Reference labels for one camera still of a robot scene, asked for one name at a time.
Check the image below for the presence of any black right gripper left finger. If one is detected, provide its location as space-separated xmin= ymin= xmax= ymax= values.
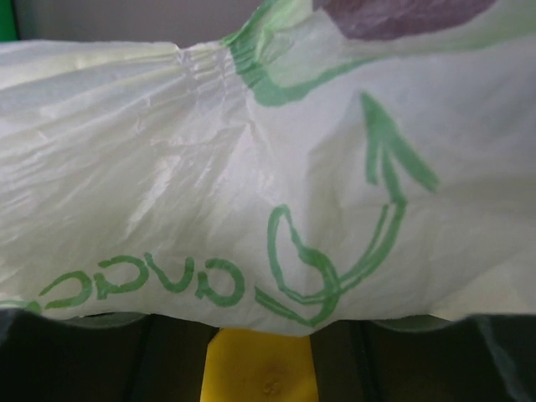
xmin=1 ymin=310 xmax=215 ymax=401

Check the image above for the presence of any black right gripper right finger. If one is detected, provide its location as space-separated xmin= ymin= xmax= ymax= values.
xmin=311 ymin=316 xmax=535 ymax=401

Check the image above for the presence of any yellow orange fruit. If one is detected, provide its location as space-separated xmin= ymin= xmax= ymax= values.
xmin=200 ymin=329 xmax=319 ymax=402

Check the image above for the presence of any light green plastic bag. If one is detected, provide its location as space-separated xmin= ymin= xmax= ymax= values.
xmin=0 ymin=0 xmax=536 ymax=402

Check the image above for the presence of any green plastic tray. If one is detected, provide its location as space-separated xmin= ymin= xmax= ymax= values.
xmin=0 ymin=0 xmax=18 ymax=42

